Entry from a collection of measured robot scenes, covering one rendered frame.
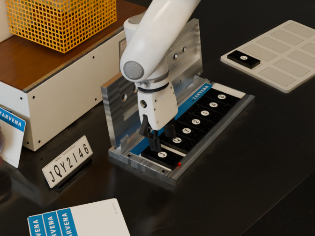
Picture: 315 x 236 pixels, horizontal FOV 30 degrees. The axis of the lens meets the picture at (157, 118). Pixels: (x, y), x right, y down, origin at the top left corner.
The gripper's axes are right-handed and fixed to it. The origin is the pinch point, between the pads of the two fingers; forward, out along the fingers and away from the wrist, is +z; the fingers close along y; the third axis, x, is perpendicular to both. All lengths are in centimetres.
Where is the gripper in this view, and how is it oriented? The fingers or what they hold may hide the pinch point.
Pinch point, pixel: (162, 138)
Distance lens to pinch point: 145.9
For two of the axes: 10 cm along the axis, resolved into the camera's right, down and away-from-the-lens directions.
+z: 1.5, 8.6, 4.9
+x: -8.2, -1.7, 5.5
